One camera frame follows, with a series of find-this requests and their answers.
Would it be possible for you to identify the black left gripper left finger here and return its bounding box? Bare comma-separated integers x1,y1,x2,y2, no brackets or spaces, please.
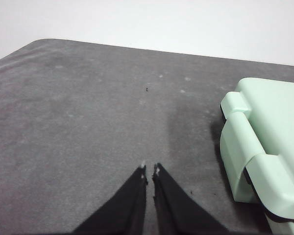
70,164,149,235

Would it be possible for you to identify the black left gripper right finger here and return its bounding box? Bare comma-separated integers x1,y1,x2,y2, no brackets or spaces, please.
151,162,233,235

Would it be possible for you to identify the mint green breakfast machine base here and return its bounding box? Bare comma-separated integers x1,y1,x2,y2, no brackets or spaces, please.
219,112,269,205

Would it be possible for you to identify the mint green griddle cover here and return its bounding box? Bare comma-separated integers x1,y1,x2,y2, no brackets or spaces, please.
220,77,294,235

